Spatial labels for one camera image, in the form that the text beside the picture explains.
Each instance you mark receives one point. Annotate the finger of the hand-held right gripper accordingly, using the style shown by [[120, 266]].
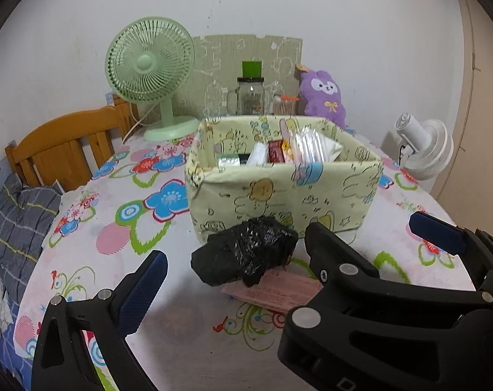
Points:
[[323, 248], [435, 230]]

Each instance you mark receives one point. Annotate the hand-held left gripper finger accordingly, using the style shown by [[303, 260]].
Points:
[[142, 289]]

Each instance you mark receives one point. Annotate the pink packet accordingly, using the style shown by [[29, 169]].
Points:
[[283, 291]]

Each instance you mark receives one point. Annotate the cartoon print fabric storage box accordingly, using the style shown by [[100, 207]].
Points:
[[270, 195]]

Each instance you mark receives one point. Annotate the black plastic bag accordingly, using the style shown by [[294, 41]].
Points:
[[242, 252]]

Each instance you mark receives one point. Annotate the clear plastic packet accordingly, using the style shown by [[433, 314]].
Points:
[[307, 144]]

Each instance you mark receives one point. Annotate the white packet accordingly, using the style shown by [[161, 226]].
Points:
[[257, 154]]

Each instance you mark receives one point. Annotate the white circulator fan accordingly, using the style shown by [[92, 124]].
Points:
[[427, 146]]

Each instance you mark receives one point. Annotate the floral printed sheet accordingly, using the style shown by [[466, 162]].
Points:
[[108, 211]]

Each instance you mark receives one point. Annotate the white tissue pack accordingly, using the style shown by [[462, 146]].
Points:
[[330, 150]]

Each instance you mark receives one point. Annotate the red packet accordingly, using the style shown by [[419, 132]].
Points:
[[275, 151]]

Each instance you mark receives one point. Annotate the grey plaid pillow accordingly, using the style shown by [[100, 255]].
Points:
[[18, 228]]

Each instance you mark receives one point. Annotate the beige door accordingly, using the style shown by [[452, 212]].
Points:
[[482, 89]]

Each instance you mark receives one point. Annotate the cotton swab tub, orange lid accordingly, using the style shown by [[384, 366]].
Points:
[[285, 105]]

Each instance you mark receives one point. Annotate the blue grid bed sheet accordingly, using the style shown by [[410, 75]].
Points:
[[2, 350]]

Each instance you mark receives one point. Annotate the purple plush toy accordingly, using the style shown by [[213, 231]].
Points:
[[323, 93]]

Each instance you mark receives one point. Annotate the wooden bed headboard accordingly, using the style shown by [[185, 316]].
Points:
[[63, 142]]

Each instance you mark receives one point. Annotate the glass jar with black lid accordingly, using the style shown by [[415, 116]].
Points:
[[250, 97]]

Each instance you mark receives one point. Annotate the green cup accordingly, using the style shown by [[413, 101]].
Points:
[[251, 69]]

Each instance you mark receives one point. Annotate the beige printed cardboard panel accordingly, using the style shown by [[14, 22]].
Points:
[[213, 65]]

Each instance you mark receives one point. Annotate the green desk fan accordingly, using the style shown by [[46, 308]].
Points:
[[146, 63]]

